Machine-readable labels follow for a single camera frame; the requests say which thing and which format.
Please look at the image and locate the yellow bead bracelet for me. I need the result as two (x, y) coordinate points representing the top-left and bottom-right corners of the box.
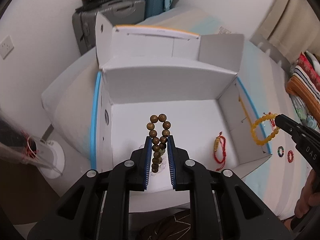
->
(250, 113), (281, 146)

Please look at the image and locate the red cord bracelet gold tube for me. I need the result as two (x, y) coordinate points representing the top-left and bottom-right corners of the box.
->
(213, 132), (226, 171)

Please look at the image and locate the brown wooden bead bracelet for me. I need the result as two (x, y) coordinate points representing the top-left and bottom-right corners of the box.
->
(146, 113), (172, 173)

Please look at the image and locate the right hand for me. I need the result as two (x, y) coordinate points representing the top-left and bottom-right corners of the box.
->
(295, 169), (319, 218)

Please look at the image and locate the floral quilt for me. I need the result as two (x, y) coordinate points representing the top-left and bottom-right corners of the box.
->
(290, 95), (319, 132)

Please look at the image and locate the striped folded blanket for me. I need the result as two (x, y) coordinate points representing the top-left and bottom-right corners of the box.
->
(286, 50), (319, 123)

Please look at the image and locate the striped bed sheet mattress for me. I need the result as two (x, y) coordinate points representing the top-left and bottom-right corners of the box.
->
(41, 8), (310, 220)

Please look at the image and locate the white round stool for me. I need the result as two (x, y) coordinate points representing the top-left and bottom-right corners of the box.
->
(38, 140), (65, 179)

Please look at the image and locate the white cardboard box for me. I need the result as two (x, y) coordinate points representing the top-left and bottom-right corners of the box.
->
(89, 11), (273, 214)

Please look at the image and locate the beige curtain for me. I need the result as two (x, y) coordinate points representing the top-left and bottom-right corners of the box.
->
(251, 0), (319, 62)

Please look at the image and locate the clear plastic bag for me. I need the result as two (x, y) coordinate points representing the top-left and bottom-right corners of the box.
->
(1, 112), (48, 171)

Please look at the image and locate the grey hard suitcase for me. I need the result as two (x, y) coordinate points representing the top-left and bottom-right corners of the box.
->
(71, 0), (146, 55)

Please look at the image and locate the white wall socket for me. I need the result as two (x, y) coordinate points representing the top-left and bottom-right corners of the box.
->
(0, 35), (14, 59)

